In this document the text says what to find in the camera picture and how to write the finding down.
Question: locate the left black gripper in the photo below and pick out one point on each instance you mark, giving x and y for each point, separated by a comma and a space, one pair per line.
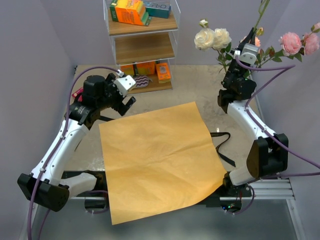
120, 106

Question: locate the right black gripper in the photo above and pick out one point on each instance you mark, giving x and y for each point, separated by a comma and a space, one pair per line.
249, 39

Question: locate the peach rose stem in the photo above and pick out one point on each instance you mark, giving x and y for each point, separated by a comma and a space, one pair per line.
258, 44

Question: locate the pink rose stem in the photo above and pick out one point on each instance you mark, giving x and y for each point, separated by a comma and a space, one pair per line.
261, 10
291, 46

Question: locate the white rose stem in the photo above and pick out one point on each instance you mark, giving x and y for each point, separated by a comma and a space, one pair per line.
218, 40

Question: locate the orange wrapping paper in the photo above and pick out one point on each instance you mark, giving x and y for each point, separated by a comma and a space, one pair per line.
158, 161

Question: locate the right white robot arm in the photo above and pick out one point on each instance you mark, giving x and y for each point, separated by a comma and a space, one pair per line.
266, 156

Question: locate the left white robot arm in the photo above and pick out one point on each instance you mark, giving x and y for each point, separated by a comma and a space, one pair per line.
79, 119

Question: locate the purple wavy sponge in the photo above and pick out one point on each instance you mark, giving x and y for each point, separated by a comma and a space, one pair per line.
142, 81

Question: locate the orange box bottom left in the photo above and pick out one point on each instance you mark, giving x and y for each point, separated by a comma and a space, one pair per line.
128, 69

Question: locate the pink orange snack box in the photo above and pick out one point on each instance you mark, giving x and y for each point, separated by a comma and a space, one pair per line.
77, 93

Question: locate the orange box bottom middle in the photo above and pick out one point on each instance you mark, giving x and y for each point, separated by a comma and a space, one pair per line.
146, 68

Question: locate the orange box bottom right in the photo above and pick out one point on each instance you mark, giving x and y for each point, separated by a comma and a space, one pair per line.
163, 72

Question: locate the orange green box top shelf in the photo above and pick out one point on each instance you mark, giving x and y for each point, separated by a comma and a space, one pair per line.
129, 12

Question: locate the teal box top shelf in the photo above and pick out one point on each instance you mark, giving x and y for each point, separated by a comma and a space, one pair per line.
158, 8

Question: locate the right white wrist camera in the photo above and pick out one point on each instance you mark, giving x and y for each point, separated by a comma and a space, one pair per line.
249, 53

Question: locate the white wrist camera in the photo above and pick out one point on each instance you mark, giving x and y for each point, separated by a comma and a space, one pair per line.
249, 53
125, 84

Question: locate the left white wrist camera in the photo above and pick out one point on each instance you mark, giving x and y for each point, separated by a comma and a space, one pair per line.
125, 84

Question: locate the white wire wooden shelf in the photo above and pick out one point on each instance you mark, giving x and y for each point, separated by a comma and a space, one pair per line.
133, 44

